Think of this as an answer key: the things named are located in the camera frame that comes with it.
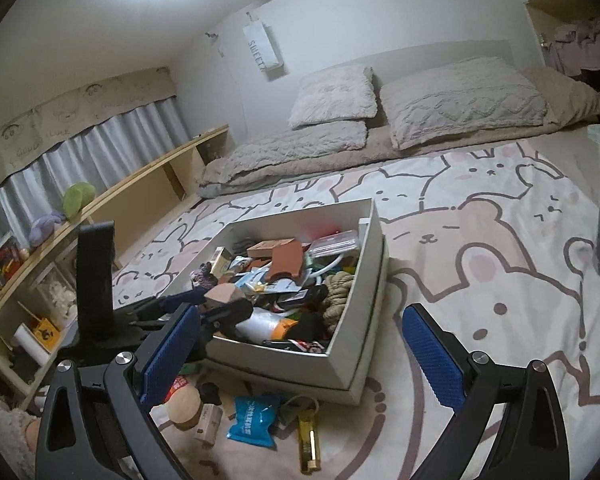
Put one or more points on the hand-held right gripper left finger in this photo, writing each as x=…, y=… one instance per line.
x=167, y=355

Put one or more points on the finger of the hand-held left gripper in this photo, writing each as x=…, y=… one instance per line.
x=230, y=314
x=177, y=301

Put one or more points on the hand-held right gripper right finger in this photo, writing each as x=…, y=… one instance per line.
x=435, y=360

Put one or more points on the arched wooden block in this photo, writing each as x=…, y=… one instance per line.
x=224, y=296

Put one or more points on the white shoe box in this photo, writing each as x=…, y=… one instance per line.
x=360, y=280

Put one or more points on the red snack packet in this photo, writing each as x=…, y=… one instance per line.
x=180, y=384

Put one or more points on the white bottle orange cap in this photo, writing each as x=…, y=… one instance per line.
x=260, y=329

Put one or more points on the knitted yarn item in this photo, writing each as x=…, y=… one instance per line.
x=202, y=276

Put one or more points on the white fluffy item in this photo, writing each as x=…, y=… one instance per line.
x=60, y=294

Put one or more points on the round wooden lid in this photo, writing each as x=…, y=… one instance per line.
x=185, y=407

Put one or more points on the yellow green small box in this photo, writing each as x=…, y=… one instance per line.
x=222, y=259

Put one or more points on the small black object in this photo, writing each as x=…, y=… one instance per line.
x=209, y=392

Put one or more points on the purple plush toy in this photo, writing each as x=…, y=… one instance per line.
x=45, y=230

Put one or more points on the small brown box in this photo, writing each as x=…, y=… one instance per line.
x=262, y=249

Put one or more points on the small long wooden box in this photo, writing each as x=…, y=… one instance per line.
x=209, y=425

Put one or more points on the green plush toy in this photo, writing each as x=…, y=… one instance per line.
x=77, y=199

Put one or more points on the red box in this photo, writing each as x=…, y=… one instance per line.
x=7, y=255

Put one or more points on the white paper roll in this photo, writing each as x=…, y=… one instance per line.
x=27, y=344

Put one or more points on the blue wipes packet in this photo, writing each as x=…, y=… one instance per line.
x=252, y=420

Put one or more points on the printed blanket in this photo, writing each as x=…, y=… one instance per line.
x=480, y=260

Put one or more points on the wooden bedside shelf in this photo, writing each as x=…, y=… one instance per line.
x=145, y=170

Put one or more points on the clear plastic case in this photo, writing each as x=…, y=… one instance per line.
x=337, y=242

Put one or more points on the grey curtain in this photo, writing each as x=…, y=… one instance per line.
x=105, y=145

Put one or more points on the yellow lighter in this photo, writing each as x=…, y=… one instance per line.
x=308, y=442

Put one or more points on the beige quilted blanket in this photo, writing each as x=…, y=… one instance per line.
x=290, y=152

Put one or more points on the beige printed curtain valance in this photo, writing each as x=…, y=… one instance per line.
x=75, y=107

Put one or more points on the fluffy beige pillow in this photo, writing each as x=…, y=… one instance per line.
x=330, y=97

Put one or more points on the quilted beige pillow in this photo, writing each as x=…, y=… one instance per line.
x=460, y=105

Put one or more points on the beige folded duvet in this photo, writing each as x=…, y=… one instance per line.
x=570, y=97

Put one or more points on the pile of clothes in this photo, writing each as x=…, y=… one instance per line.
x=580, y=45

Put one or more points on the wooden wardrobe niche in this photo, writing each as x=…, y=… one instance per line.
x=555, y=10

